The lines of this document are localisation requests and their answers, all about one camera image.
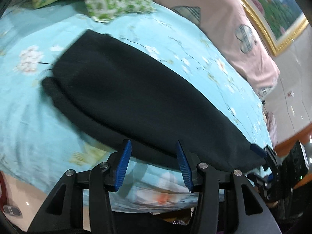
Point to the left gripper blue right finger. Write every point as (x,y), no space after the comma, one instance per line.
(184,166)

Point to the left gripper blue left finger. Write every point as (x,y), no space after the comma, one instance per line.
(122,162)

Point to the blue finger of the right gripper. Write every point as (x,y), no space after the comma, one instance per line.
(259,151)

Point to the black fleece pants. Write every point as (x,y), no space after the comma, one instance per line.
(112,91)

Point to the pink striped cloth pile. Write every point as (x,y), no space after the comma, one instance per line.
(272,128)

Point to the light blue floral bedsheet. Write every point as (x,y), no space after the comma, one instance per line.
(38,143)

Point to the gold framed landscape painting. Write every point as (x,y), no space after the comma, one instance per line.
(280,22)

